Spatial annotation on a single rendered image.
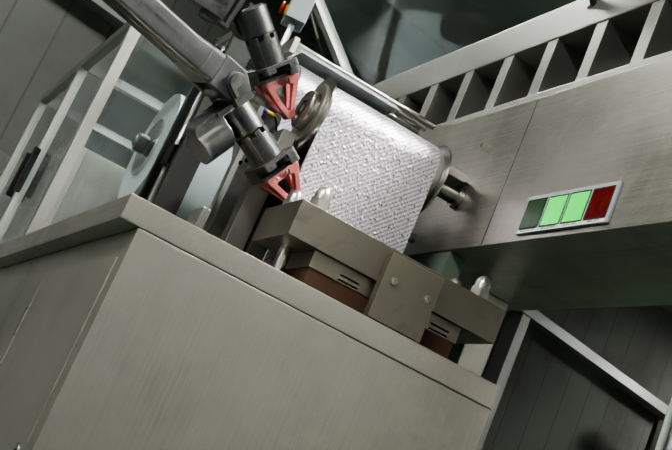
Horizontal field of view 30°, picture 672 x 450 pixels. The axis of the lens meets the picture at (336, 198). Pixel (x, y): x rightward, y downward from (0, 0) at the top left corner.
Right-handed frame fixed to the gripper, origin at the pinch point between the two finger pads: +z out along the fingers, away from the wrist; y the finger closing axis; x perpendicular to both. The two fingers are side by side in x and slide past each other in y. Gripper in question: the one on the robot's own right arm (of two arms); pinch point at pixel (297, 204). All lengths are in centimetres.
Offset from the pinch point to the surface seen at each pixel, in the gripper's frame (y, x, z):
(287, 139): -7.2, 8.1, -9.2
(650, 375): -478, 333, 308
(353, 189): 0.3, 10.2, 3.8
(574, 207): 35.6, 24.1, 20.8
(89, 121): -102, 7, -31
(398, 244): 0.3, 11.7, 16.5
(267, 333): 26.1, -25.3, 8.5
